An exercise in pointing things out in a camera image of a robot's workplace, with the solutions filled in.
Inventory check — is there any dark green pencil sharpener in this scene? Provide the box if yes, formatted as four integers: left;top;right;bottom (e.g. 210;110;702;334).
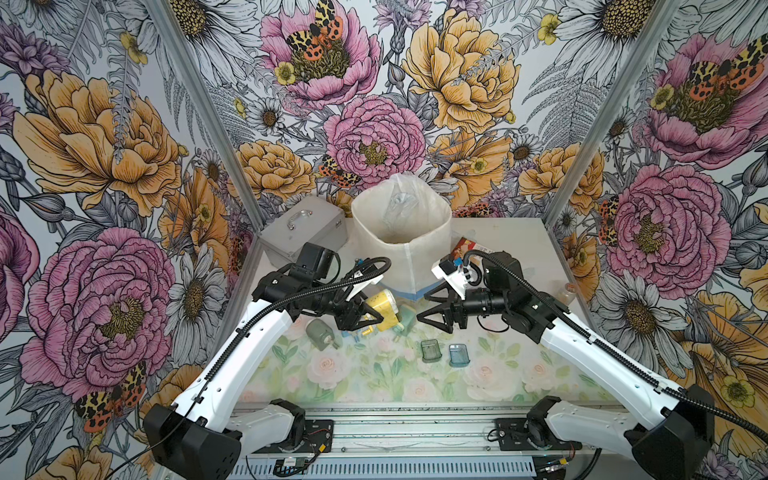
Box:
305;318;342;351

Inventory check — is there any yellow pencil sharpener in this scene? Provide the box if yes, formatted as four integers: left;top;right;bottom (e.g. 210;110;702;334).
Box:
362;289;399;336

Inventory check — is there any translucent green shavings tray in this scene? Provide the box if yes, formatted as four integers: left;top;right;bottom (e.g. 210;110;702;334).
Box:
420;339;442;364

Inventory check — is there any translucent blue shavings tray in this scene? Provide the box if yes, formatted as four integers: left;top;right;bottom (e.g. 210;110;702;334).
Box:
448;344;470;368

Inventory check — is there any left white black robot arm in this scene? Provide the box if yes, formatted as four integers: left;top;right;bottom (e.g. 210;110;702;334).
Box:
143;243;391;479

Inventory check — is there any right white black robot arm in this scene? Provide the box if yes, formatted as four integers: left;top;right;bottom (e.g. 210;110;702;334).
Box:
417;250;767;479

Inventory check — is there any teal square pencil sharpener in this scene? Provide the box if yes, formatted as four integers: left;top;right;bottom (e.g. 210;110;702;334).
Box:
394;304;418;336

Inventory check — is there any small glass jar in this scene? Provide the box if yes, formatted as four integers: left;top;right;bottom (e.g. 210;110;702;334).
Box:
554;283;578;306

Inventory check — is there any red white bandage box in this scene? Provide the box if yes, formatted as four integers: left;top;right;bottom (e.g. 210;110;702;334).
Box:
451;237;489;259

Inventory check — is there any silver aluminium case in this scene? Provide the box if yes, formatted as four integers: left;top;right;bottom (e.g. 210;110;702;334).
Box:
260;196;348;268

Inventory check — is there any white lined trash bin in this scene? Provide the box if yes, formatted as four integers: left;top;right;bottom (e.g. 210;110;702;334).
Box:
351;174;453;300

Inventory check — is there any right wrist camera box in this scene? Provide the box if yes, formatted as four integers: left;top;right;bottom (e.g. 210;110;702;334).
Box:
431;256;482;300

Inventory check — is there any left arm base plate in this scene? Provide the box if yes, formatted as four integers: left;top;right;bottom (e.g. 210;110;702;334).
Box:
278;419;335;454

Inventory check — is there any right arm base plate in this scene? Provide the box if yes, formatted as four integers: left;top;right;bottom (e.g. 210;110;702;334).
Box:
491;418;583;452

